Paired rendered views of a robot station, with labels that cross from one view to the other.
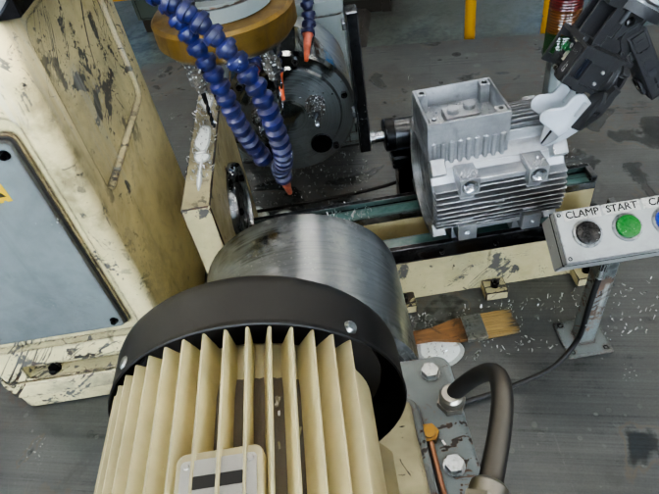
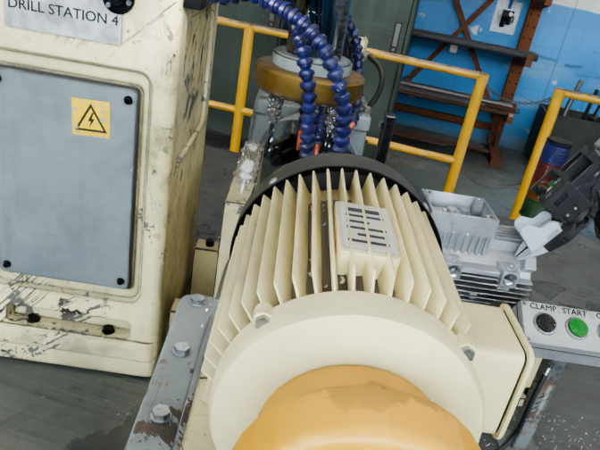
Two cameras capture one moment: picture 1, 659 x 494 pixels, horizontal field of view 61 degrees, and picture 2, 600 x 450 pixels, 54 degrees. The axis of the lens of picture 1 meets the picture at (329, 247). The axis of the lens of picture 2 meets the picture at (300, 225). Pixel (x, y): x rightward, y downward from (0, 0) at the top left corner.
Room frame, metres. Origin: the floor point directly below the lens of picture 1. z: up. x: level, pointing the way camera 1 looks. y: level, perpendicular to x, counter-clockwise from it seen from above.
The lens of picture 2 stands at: (-0.26, 0.14, 1.52)
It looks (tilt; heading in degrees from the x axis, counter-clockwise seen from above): 25 degrees down; 354
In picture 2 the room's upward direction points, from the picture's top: 11 degrees clockwise
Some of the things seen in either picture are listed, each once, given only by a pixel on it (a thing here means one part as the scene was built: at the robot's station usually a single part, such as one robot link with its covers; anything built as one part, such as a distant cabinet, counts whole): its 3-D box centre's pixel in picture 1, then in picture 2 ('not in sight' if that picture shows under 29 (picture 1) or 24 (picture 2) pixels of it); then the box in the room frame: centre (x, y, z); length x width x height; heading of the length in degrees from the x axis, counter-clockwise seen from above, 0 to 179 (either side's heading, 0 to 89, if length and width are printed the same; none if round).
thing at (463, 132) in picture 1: (459, 121); (454, 221); (0.70, -0.23, 1.11); 0.12 x 0.11 x 0.07; 89
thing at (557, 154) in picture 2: not in sight; (555, 153); (0.99, -0.52, 1.19); 0.06 x 0.06 x 0.04
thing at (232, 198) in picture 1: (242, 206); not in sight; (0.72, 0.13, 1.02); 0.15 x 0.02 x 0.15; 178
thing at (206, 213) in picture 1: (212, 231); (216, 251); (0.72, 0.19, 0.97); 0.30 x 0.11 x 0.34; 178
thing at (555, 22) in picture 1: (564, 18); (542, 189); (0.99, -0.52, 1.10); 0.06 x 0.06 x 0.04
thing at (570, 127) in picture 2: not in sight; (568, 125); (4.94, -2.60, 0.41); 0.52 x 0.47 x 0.82; 76
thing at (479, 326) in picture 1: (456, 330); not in sight; (0.55, -0.18, 0.80); 0.21 x 0.05 x 0.01; 89
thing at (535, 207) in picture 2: (560, 40); (536, 207); (0.99, -0.52, 1.05); 0.06 x 0.06 x 0.04
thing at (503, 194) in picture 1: (481, 167); (460, 269); (0.70, -0.27, 1.02); 0.20 x 0.19 x 0.19; 89
